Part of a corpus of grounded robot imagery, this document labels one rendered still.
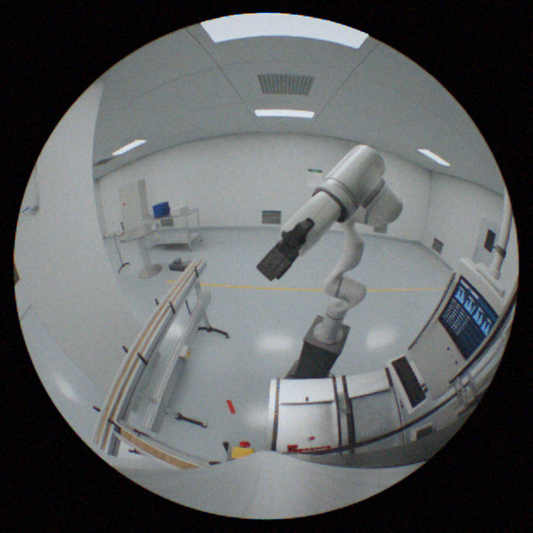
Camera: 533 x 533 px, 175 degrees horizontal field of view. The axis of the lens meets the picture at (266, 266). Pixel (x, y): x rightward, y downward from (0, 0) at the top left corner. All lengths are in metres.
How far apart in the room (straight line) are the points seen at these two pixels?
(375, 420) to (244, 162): 5.46
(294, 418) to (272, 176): 5.09
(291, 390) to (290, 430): 0.22
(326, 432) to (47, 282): 1.70
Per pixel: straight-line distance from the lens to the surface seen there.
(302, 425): 0.89
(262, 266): 0.26
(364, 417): 0.99
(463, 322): 1.12
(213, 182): 5.55
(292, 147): 5.25
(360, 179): 0.33
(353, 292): 0.89
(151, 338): 1.20
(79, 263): 1.47
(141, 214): 6.73
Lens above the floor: 1.75
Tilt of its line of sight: 30 degrees down
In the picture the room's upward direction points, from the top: straight up
